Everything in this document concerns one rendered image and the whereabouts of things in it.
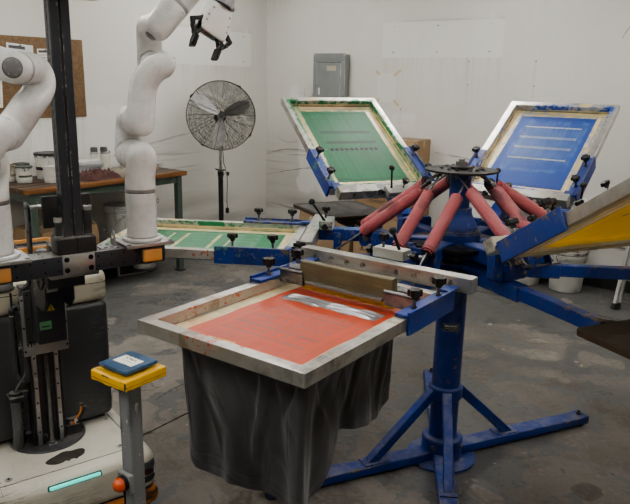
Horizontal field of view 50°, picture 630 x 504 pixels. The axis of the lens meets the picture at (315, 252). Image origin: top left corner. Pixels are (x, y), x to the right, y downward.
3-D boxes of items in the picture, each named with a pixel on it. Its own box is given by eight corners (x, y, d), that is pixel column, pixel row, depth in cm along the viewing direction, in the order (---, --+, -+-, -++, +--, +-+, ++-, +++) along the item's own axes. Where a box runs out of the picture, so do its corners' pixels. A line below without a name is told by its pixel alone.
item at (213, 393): (301, 523, 179) (303, 370, 168) (181, 465, 204) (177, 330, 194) (308, 517, 181) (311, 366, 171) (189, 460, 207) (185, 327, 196)
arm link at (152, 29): (166, 85, 210) (149, 84, 222) (208, 34, 214) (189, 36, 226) (126, 46, 201) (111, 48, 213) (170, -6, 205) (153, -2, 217)
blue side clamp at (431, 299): (409, 336, 195) (410, 313, 194) (393, 332, 198) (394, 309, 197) (453, 310, 219) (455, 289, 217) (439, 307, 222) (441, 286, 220)
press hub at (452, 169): (462, 490, 285) (489, 167, 252) (381, 459, 307) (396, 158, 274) (497, 451, 316) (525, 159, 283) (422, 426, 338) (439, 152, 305)
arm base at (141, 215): (113, 235, 225) (110, 189, 221) (149, 231, 232) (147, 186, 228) (131, 245, 213) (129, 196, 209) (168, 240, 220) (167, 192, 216)
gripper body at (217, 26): (226, 12, 223) (214, 43, 222) (202, -5, 215) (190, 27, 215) (240, 11, 218) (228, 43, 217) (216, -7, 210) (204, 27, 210)
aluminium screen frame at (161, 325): (304, 389, 158) (305, 374, 157) (137, 332, 191) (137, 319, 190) (451, 305, 220) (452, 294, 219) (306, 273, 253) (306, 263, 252)
